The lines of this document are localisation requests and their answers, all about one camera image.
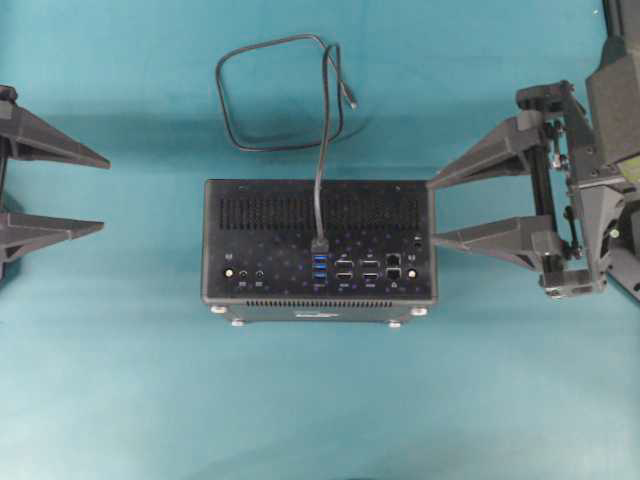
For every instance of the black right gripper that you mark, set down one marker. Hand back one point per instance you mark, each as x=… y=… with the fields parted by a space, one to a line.
x=596 y=192

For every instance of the black frame post top right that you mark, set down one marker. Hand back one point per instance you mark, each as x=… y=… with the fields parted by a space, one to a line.
x=622 y=22

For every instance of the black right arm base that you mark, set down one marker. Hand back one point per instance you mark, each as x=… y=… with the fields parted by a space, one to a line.
x=624 y=248

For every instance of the black USB cable blue plug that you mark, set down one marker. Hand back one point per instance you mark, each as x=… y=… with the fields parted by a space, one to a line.
x=331 y=57

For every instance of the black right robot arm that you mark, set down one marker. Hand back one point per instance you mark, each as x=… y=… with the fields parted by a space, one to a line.
x=613 y=112

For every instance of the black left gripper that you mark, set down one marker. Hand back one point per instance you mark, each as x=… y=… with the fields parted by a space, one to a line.
x=27 y=137

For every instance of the black Zotac mini PC box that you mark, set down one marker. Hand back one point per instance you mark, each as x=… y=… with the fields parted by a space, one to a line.
x=340 y=251

